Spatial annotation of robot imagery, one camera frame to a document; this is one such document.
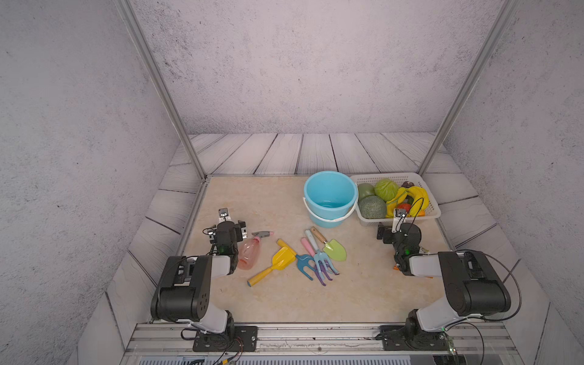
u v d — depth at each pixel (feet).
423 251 2.98
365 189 3.38
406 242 2.38
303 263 2.93
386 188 3.15
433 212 3.15
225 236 2.38
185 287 1.49
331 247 3.08
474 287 1.49
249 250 2.86
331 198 3.21
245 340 2.40
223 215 2.61
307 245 3.07
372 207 3.07
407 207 3.31
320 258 2.97
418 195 3.20
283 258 2.96
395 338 2.38
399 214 2.65
